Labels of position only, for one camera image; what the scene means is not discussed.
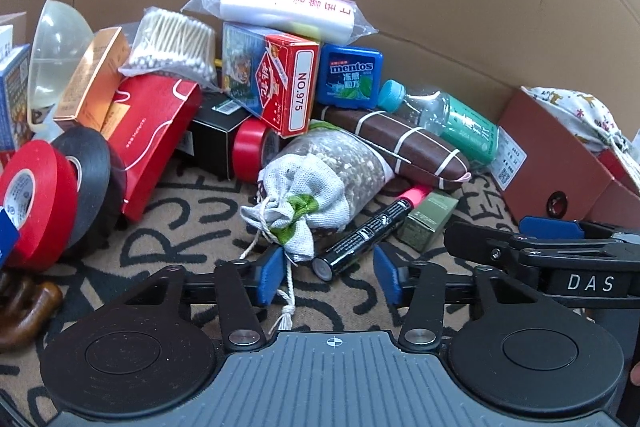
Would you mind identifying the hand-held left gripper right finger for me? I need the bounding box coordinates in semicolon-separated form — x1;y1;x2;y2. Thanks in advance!
374;243;556;354

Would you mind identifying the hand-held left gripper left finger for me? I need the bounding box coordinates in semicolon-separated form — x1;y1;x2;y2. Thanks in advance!
107;247;288;353

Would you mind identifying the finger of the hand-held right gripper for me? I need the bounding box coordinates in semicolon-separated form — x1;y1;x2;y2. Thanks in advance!
519;216;640;246
444;222;640;294

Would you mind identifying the red-brown cardboard box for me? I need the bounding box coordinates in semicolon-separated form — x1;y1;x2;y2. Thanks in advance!
495;86;640;229

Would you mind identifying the small pouch with green ribbon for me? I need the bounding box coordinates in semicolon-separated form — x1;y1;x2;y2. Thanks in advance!
237;154;352;334

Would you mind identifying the printed white drawstring bag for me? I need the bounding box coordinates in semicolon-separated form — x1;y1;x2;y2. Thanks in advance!
520;85;634;156

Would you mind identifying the brown striped case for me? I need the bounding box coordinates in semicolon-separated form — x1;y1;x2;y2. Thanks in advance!
320;105;472;194

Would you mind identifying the black marker with pink cap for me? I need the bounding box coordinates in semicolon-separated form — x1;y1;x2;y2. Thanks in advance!
312;187;435;284

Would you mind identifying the small green box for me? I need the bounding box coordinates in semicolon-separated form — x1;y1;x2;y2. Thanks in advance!
397;191;460;253

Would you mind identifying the plain red box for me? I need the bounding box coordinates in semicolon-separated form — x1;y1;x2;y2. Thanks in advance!
597;147;640;196

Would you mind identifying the lettered beige mat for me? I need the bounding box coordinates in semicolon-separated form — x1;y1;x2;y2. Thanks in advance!
0;152;526;414

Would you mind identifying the green label water bottle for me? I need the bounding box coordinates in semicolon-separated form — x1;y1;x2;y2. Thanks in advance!
377;79;501;174

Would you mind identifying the small red tape roll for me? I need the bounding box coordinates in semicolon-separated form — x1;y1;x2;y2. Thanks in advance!
232;119;282;184

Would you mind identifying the black carton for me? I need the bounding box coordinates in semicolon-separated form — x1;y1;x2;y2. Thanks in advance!
187;92;257;180

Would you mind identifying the red packet with white lines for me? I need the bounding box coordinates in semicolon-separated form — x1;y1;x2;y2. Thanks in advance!
102;74;204;224

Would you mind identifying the red playing card box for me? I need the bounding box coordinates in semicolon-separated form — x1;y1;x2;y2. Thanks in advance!
250;34;321;139

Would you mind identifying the blue mint box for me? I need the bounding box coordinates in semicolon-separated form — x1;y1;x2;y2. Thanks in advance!
315;43;385;110

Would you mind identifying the black tape roll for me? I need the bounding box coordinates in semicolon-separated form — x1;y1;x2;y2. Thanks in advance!
50;127;126;254

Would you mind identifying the yellow box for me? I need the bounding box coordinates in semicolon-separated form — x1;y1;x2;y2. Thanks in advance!
292;23;326;43

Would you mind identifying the brown wooden massager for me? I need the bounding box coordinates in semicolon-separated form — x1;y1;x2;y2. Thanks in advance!
0;271;64;354

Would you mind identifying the large red tape roll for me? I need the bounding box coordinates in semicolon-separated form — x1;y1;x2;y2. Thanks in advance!
0;139;80;271

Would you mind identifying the cotton swab pack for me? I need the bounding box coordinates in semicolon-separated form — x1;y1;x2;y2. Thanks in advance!
119;8;219;88

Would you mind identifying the flat blue box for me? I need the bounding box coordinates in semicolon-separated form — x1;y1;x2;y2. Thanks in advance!
0;202;22;269

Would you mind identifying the gold carton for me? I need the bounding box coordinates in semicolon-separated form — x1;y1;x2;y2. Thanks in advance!
52;27;132;134

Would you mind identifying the plastic bag with white roll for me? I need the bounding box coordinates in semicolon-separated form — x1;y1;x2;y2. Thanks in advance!
181;0;379;46

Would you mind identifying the clear plastic bowl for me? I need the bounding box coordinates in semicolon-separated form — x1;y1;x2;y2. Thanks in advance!
27;0;96;134

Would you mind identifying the blue and white box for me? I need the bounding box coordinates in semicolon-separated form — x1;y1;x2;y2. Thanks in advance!
0;44;34;154

